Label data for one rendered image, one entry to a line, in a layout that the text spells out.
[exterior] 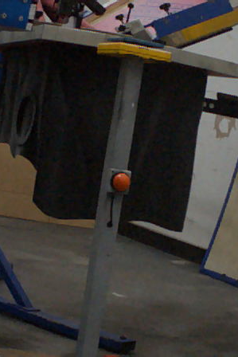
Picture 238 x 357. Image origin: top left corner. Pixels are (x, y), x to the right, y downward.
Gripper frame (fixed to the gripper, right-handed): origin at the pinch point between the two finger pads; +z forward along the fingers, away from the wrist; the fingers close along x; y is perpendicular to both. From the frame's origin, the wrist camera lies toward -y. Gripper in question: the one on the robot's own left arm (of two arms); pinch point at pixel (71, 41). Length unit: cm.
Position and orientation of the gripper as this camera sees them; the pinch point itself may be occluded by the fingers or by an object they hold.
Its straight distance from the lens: 296.3
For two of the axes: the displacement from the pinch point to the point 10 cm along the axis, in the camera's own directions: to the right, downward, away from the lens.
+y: -9.1, -1.1, -4.0
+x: 3.9, 1.2, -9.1
